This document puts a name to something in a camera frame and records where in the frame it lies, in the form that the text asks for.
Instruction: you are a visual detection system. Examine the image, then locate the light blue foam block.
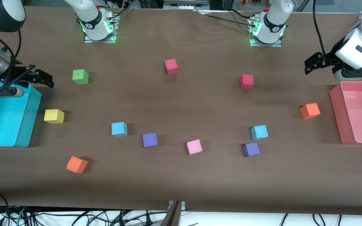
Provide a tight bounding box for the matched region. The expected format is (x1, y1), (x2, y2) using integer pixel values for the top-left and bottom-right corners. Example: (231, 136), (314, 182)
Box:
(111, 122), (128, 137)
(251, 125), (269, 141)

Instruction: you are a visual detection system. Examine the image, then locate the green foam block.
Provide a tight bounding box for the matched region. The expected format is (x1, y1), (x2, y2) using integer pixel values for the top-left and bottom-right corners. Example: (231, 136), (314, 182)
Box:
(72, 69), (89, 85)

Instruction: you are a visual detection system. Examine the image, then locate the yellow foam block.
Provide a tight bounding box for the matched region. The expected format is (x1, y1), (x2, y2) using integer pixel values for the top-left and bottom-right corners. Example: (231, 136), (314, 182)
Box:
(44, 109), (65, 124)

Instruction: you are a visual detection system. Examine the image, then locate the orange foam block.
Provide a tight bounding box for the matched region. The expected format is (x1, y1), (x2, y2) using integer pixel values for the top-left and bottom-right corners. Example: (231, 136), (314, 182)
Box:
(66, 156), (88, 174)
(300, 103), (321, 119)

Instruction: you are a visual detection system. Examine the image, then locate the cyan plastic bin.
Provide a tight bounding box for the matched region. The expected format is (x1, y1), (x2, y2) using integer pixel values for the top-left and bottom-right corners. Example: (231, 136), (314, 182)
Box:
(0, 82), (42, 148)

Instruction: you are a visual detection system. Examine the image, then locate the pink plastic bin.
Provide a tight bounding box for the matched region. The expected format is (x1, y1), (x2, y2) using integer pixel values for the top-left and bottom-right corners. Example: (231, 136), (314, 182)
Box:
(330, 81), (362, 145)

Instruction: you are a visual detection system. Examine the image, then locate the red foam block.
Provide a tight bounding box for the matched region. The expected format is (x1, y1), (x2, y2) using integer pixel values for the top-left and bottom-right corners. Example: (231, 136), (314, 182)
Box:
(239, 74), (254, 90)
(165, 59), (178, 75)

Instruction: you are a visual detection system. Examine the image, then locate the purple foam block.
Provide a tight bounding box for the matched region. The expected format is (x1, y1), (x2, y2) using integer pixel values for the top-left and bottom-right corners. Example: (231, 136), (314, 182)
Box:
(143, 133), (159, 149)
(243, 142), (261, 157)

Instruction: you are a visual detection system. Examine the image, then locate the grey background box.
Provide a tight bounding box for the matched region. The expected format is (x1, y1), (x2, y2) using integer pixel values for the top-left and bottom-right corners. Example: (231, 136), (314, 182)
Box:
(163, 0), (210, 10)

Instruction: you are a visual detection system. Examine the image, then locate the pink foam block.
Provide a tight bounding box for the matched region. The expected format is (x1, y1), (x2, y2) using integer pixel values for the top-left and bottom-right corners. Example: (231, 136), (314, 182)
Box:
(186, 139), (203, 156)

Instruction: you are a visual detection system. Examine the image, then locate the brown paper table cover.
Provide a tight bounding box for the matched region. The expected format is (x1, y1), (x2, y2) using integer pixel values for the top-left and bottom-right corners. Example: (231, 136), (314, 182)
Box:
(0, 5), (362, 216)

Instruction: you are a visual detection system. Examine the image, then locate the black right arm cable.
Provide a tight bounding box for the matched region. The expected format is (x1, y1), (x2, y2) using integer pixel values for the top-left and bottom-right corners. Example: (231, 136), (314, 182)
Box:
(0, 30), (23, 90)

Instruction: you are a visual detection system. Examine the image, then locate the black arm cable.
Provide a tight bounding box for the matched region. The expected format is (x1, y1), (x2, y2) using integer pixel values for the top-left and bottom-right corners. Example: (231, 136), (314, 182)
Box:
(0, 30), (23, 90)
(312, 0), (327, 55)

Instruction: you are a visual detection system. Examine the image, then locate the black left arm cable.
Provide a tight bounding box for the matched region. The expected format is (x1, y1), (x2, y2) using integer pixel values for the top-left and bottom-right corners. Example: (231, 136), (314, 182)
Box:
(312, 0), (327, 55)

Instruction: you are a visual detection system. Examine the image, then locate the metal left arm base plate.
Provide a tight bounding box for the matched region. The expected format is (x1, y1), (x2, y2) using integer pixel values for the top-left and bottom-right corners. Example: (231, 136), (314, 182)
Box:
(250, 37), (283, 47)

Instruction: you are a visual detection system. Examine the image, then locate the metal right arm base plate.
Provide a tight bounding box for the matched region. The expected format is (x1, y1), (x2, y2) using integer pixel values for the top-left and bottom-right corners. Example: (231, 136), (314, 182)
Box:
(84, 14), (120, 43)

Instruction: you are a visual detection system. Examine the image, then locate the black cable on table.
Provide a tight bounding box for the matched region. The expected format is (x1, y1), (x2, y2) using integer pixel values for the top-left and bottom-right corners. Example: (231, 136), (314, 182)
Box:
(197, 12), (254, 25)

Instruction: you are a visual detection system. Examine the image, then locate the teal floor cable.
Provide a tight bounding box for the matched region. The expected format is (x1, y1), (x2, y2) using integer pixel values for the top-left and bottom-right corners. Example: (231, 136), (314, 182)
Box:
(15, 206), (28, 226)

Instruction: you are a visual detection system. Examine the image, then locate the dark brown post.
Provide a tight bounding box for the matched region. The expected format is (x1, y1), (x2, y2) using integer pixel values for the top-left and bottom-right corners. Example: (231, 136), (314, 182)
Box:
(161, 201), (182, 226)

